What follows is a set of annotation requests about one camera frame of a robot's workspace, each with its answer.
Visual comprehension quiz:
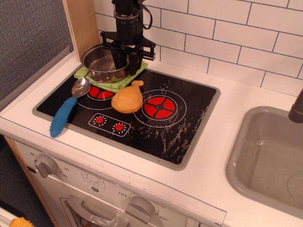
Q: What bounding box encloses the orange toy chicken drumstick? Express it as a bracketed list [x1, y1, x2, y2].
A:
[111, 80, 144, 114]

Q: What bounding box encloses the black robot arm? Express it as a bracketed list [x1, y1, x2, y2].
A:
[100, 0, 156, 75]

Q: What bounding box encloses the grey plastic sink basin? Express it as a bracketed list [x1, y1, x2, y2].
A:
[226, 106, 303, 218]

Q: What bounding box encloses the grey oven door handle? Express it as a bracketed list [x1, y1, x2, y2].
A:
[65, 195, 130, 227]

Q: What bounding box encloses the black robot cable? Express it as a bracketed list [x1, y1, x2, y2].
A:
[138, 3, 154, 30]

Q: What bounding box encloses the stainless steel pot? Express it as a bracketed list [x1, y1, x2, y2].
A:
[82, 44, 129, 83]

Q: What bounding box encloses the black toy stovetop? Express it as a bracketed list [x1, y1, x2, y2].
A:
[32, 66, 221, 171]

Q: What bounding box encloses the orange object bottom left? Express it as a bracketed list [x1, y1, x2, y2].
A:
[9, 217, 34, 227]

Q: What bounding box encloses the wooden side post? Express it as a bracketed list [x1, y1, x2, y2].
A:
[62, 0, 100, 62]

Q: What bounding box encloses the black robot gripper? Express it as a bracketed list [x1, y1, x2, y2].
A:
[100, 14, 156, 75]

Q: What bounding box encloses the blue handled metal spoon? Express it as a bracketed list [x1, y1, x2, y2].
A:
[50, 77, 90, 138]

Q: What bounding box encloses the grey faucet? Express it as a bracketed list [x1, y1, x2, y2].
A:
[288, 89, 303, 123]

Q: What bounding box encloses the grey left oven knob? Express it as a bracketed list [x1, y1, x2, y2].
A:
[34, 154, 58, 178]

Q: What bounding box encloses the grey oven knob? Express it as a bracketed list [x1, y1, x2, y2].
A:
[125, 196, 155, 224]
[34, 154, 58, 178]

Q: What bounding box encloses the green folded cloth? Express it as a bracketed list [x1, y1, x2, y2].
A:
[74, 61, 148, 93]

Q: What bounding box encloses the grey right oven knob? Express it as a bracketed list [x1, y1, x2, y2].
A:
[125, 196, 155, 224]

